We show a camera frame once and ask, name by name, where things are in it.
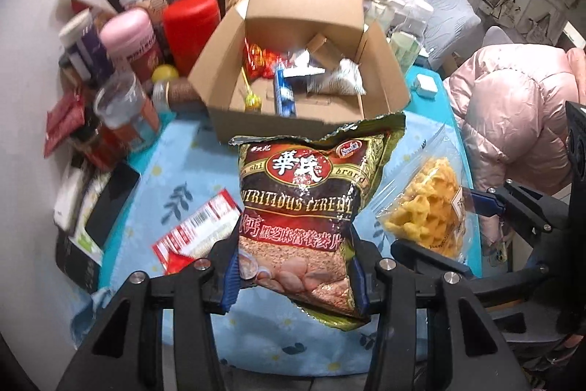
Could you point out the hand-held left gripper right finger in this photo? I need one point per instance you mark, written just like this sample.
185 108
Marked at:
359 281

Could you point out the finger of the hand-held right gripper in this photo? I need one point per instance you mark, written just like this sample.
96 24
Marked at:
430 256
485 203

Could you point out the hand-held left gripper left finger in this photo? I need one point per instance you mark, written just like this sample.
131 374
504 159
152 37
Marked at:
229 281

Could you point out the clear bag of yellow noodle snacks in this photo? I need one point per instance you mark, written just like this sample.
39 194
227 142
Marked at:
425 207

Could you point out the dark red cereal bag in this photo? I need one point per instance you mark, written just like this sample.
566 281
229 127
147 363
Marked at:
297 207

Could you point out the green lollipop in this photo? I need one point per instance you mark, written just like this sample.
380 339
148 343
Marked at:
252 101

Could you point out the red gold candy packet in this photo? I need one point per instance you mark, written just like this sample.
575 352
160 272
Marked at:
254 61
273 65

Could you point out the silver foil packet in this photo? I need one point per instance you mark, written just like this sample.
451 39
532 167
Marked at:
304 63

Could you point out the red white barcode packet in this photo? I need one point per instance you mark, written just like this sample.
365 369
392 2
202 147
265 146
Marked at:
197 230

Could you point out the pink puffer jacket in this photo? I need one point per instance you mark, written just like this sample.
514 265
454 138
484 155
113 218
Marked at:
512 116

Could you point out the blue floral tablecloth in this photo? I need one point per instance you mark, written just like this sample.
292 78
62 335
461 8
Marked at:
192 162

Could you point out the white power adapter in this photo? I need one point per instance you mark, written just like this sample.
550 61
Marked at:
425 86

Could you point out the black flat box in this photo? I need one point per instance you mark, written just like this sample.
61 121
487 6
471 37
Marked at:
112 201

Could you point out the black box green label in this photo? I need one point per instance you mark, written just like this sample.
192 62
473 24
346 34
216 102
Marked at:
78 265

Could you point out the pale green pack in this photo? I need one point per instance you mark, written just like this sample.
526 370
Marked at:
406 52

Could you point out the white flat box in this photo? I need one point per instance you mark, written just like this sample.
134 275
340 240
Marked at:
71 194

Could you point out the grey quilt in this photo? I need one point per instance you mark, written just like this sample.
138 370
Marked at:
451 15

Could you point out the white patterned bag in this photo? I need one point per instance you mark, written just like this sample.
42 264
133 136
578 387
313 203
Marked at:
341 79

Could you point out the dark jar with black lid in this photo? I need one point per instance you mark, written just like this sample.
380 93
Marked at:
94 146

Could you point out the lying jar with brown filling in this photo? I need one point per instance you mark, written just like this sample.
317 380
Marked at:
181 94

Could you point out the blue white tube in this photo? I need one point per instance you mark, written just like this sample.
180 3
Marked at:
284 93

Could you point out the clear plastic jar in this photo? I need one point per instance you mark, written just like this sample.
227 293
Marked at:
128 111

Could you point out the yellow round fruit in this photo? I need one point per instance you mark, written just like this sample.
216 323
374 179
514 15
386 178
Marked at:
165 74

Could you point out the white plastic bags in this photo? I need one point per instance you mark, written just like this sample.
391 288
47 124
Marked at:
403 1

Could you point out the dark red packets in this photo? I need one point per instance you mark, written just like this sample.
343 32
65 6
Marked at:
64 123

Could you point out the red canister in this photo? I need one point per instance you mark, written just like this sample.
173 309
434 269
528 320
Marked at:
192 33

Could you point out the pink lid jar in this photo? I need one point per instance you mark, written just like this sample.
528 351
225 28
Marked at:
130 43

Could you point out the white cap purple bottle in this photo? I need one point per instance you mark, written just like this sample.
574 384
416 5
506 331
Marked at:
87 47

